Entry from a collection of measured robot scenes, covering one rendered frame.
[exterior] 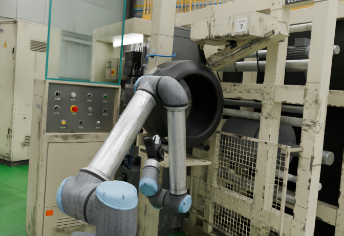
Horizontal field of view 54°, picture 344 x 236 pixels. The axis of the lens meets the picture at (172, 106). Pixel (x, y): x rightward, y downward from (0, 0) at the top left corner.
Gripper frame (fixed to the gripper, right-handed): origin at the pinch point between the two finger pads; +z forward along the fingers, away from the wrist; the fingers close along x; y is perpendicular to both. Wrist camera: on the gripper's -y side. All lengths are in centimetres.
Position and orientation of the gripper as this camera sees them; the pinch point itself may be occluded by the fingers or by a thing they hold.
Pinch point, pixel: (155, 135)
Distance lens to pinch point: 193.1
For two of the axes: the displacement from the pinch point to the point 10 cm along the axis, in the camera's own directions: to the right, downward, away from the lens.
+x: 9.2, -2.5, -3.1
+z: 1.0, -6.2, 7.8
